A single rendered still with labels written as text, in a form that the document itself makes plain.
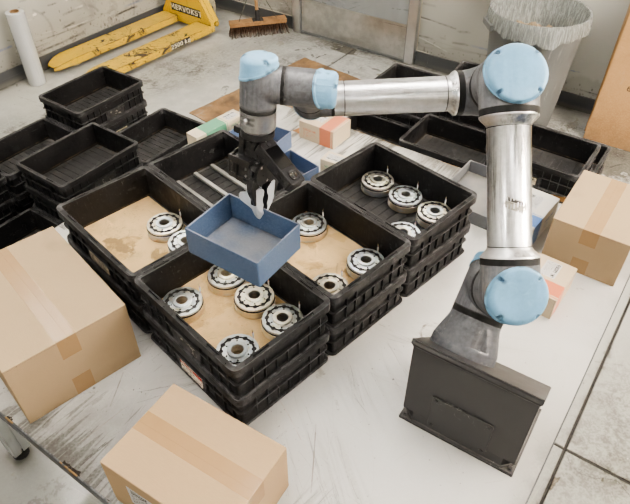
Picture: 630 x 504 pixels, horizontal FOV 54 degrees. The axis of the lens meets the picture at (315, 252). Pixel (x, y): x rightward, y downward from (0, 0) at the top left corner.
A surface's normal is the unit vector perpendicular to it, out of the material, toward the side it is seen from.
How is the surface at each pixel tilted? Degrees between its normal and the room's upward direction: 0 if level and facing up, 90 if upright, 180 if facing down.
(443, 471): 0
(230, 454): 0
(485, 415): 90
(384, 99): 72
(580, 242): 90
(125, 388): 0
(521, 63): 44
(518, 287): 59
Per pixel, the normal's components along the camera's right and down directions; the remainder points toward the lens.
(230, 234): -0.01, -0.73
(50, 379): 0.68, 0.50
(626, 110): -0.54, 0.35
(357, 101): 0.01, 0.43
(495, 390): -0.55, 0.56
